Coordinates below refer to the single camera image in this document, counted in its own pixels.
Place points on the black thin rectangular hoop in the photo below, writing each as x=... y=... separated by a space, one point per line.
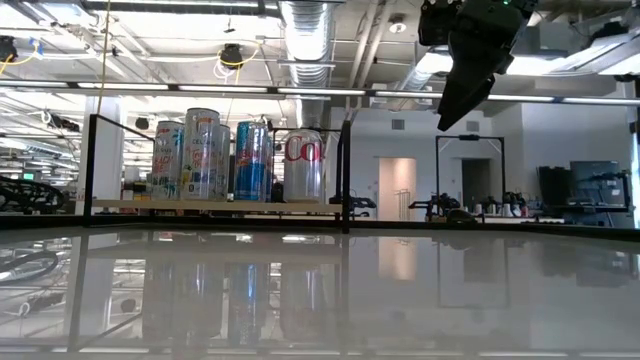
x=469 y=137

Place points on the silver ventilation duct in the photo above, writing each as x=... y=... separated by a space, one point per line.
x=307 y=50

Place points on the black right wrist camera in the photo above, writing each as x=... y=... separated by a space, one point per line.
x=435 y=22

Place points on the dark ceiling pipe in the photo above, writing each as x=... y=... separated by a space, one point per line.
x=175 y=7

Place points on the white building column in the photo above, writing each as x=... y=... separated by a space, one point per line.
x=107 y=155

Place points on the silver Diet Coke can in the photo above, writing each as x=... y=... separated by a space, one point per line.
x=302 y=175

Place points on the white Celsius peach can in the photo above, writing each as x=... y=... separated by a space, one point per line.
x=167 y=165

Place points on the dark workstation desk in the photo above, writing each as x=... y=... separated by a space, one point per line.
x=595 y=175

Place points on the background robot station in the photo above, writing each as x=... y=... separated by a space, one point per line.
x=442 y=205

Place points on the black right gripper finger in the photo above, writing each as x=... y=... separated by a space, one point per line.
x=462 y=102
x=475 y=65

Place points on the long ceiling light bar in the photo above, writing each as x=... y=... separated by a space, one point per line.
x=125 y=86

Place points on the black ceiling device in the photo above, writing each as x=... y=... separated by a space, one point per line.
x=6 y=48
x=231 y=55

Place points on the white angled ceiling light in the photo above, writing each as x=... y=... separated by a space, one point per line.
x=600 y=55

